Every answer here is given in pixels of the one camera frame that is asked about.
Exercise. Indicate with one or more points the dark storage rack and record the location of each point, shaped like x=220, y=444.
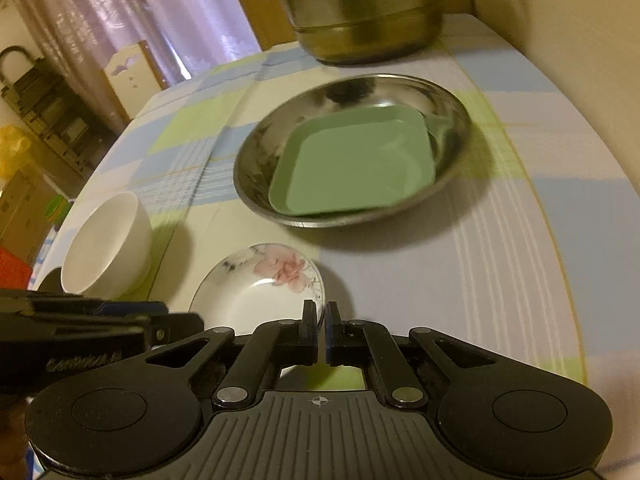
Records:
x=45, y=105

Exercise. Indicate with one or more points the yellow plastic bag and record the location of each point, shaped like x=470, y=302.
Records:
x=12, y=150

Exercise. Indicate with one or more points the round steel plate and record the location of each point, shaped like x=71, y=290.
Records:
x=260, y=160

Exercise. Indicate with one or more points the small floral plate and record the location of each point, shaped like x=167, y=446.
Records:
x=250, y=295

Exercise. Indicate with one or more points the checked tablecloth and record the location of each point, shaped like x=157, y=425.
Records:
x=525, y=210

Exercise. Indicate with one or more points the green plastic item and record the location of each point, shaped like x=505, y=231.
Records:
x=59, y=212

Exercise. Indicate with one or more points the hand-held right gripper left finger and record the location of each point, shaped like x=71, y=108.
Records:
x=310, y=327

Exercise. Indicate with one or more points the red object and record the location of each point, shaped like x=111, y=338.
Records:
x=14, y=270

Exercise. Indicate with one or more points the white wooden chair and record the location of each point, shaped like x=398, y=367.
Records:
x=130, y=75

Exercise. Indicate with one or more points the plain white bowl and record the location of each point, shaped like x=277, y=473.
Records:
x=100, y=245

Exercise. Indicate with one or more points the purple lace curtain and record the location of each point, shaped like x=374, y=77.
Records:
x=150, y=0

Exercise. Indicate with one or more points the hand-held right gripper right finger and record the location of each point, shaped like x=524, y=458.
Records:
x=330, y=330

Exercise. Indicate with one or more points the cardboard box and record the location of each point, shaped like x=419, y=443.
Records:
x=20, y=210

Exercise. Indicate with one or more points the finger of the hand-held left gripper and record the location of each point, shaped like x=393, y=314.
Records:
x=130, y=308
x=175, y=330

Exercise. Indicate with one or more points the steel steamer pot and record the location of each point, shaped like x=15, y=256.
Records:
x=360, y=10

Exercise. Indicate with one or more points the green square plate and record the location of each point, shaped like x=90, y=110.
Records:
x=350, y=160

